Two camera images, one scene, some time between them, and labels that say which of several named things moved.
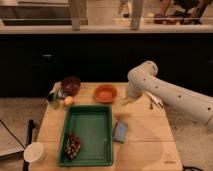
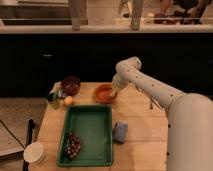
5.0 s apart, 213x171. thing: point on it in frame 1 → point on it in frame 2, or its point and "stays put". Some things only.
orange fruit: x=68 y=101 stays put
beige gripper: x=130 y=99 → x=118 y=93
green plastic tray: x=87 y=136 stays put
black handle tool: x=28 y=141 stays put
